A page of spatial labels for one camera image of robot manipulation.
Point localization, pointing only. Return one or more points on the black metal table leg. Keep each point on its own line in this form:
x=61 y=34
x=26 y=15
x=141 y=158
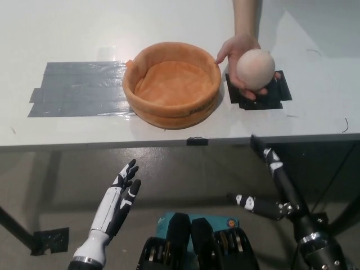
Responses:
x=17 y=225

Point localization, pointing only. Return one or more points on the small black tape strip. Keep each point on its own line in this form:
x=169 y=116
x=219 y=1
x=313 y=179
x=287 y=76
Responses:
x=197 y=141

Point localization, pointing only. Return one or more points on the black tape square patch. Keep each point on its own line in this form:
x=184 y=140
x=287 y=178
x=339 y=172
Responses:
x=274 y=97

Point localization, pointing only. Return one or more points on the orange plush round basket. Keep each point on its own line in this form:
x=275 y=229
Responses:
x=171 y=81

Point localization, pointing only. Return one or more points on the cream round plush dumpling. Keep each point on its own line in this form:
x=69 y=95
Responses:
x=254 y=69

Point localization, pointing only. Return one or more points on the black teal robot torso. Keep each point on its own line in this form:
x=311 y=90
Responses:
x=202 y=247

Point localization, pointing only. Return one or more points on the grey duct tape patch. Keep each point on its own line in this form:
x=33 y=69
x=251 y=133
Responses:
x=81 y=90

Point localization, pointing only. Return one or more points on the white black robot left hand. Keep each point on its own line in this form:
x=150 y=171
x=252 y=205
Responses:
x=109 y=208

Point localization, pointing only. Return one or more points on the person's bare hand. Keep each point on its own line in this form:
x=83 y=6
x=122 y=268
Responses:
x=232 y=49

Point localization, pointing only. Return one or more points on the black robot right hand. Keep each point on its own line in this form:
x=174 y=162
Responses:
x=287 y=188

